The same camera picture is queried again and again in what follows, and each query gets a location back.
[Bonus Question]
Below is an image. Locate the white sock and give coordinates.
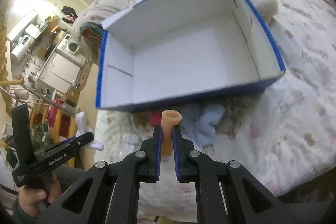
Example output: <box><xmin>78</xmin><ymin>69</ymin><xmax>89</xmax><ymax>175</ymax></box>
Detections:
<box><xmin>75</xmin><ymin>111</ymin><xmax>104</xmax><ymax>151</ymax></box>

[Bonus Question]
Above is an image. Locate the light blue fluffy cloth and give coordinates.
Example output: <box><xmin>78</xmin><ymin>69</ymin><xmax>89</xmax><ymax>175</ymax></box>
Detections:
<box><xmin>181</xmin><ymin>103</ymin><xmax>225</xmax><ymax>147</ymax></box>

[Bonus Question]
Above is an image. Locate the beige sock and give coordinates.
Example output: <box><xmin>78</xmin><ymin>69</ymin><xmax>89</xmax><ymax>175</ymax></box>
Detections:
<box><xmin>161</xmin><ymin>110</ymin><xmax>182</xmax><ymax>157</ymax></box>

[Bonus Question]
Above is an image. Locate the red soft ball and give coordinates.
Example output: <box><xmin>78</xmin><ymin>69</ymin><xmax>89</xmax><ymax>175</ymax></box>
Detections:
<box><xmin>148</xmin><ymin>112</ymin><xmax>162</xmax><ymax>126</ymax></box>

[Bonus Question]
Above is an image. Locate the left hand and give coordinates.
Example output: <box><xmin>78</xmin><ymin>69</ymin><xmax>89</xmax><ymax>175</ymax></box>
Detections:
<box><xmin>18</xmin><ymin>173</ymin><xmax>61</xmax><ymax>217</ymax></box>

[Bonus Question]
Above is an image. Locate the yellow wooden chair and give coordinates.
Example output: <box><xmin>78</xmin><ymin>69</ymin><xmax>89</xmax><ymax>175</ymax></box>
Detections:
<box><xmin>30</xmin><ymin>99</ymin><xmax>79</xmax><ymax>167</ymax></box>

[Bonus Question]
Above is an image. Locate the small cardboard box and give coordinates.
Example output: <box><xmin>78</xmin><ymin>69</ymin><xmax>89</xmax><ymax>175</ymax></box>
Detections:
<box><xmin>62</xmin><ymin>86</ymin><xmax>80</xmax><ymax>107</ymax></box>

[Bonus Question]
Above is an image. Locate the floral bed blanket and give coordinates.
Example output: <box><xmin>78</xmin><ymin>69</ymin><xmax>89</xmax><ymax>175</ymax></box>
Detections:
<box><xmin>94</xmin><ymin>0</ymin><xmax>336</xmax><ymax>224</ymax></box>

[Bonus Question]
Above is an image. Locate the white kitchen cabinet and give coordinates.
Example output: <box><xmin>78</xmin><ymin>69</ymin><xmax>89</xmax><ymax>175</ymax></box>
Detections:
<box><xmin>36</xmin><ymin>53</ymin><xmax>81</xmax><ymax>93</ymax></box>

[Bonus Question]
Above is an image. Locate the washing machine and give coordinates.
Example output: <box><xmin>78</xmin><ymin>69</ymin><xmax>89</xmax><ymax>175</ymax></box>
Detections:
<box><xmin>56</xmin><ymin>34</ymin><xmax>80</xmax><ymax>56</ymax></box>

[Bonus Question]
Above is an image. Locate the white blue cardboard box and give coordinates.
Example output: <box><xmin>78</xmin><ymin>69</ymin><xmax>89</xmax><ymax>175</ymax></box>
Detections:
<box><xmin>96</xmin><ymin>0</ymin><xmax>285</xmax><ymax>112</ymax></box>

